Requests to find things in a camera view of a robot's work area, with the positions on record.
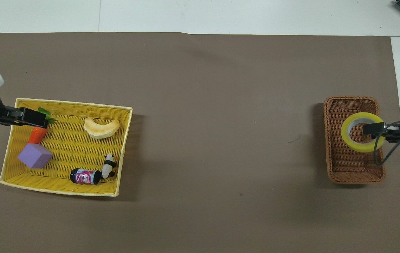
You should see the yellow tape roll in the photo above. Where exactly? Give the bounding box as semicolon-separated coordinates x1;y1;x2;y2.
341;112;386;153

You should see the brown wicker basket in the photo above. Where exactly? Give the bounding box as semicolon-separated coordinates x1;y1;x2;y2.
323;96;386;184

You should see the yellow woven basket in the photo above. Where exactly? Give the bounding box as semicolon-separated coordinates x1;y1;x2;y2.
0;98;133;197

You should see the orange toy carrot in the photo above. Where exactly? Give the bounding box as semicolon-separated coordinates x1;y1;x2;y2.
28;107;58;145

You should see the purple foam cube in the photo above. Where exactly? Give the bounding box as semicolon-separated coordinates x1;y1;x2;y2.
18;143;53;169

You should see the tan toy melon slice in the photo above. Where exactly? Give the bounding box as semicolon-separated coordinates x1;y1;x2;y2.
83;117;121;140

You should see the small dark bottle purple label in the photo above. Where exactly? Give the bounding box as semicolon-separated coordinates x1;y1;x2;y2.
70;168;102;186

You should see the panda figurine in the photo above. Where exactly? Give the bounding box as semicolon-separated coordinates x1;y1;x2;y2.
101;153;117;179

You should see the black cable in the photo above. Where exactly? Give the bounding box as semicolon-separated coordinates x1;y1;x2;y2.
374;119;400;167

